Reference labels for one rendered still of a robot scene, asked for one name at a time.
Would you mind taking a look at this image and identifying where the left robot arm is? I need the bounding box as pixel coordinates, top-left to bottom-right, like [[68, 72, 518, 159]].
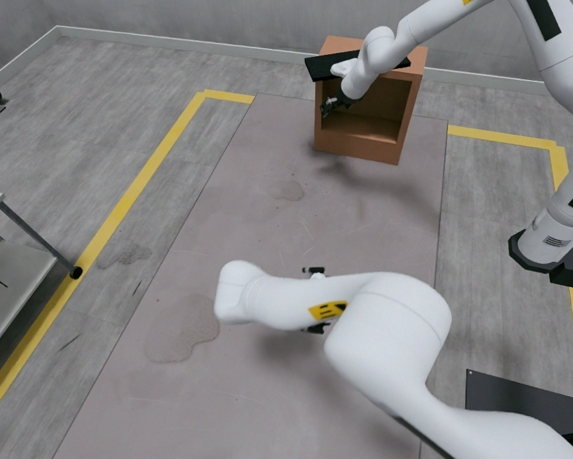
[[213, 262, 573, 459]]

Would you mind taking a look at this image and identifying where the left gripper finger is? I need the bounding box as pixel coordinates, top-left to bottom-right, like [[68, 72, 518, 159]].
[[301, 268, 324, 281], [300, 321, 332, 335]]

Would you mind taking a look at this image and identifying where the brown open-front cabinet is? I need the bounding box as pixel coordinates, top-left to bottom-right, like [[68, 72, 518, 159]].
[[314, 36, 428, 165]]

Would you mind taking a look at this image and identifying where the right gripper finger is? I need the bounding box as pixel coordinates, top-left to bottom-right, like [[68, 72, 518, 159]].
[[319, 97, 346, 117], [345, 93, 366, 109]]

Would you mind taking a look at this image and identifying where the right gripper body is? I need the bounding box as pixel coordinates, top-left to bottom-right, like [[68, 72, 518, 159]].
[[334, 81, 360, 105]]

